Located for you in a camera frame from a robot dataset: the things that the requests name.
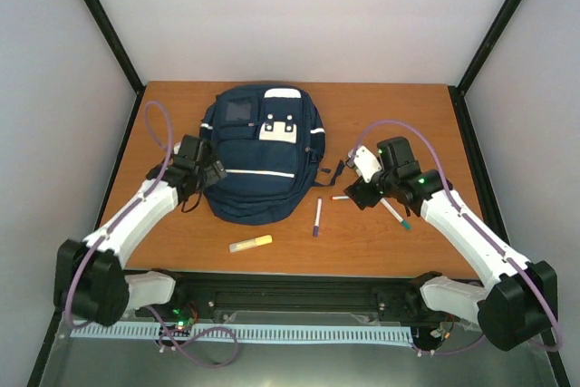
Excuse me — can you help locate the navy blue backpack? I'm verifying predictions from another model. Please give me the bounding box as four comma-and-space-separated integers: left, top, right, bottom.
199, 83, 326, 226

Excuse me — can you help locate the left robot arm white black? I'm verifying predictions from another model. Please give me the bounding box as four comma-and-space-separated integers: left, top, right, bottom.
53, 135, 227, 327

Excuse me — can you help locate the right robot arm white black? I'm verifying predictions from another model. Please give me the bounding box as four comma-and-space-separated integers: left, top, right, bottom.
344, 137, 557, 351

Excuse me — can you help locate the green capped marker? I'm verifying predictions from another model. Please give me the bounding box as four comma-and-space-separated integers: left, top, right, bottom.
381, 198, 411, 230

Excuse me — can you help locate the purple capped marker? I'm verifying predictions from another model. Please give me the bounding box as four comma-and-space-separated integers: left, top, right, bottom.
312, 197, 323, 237

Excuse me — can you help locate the yellow highlighter pen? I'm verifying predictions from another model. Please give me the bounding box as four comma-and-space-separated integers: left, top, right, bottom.
228, 235, 273, 253

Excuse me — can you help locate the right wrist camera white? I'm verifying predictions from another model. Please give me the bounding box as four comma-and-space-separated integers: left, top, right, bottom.
346, 145, 382, 184

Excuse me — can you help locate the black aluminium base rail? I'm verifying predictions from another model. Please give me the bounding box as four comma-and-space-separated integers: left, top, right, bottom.
58, 268, 545, 329

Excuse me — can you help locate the light blue cable duct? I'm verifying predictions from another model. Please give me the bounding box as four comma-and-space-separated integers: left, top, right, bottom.
71, 322, 413, 347

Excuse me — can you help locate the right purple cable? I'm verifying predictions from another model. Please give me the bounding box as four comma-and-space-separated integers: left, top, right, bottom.
345, 119, 564, 357

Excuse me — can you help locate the left black frame post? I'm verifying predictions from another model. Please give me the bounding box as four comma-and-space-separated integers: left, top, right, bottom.
56, 0, 146, 94

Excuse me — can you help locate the black frame post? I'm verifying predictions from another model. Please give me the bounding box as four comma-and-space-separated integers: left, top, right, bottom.
455, 0, 552, 93
56, 0, 146, 94

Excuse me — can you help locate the right black frame post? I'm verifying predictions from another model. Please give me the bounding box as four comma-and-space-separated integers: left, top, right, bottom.
455, 0, 552, 93

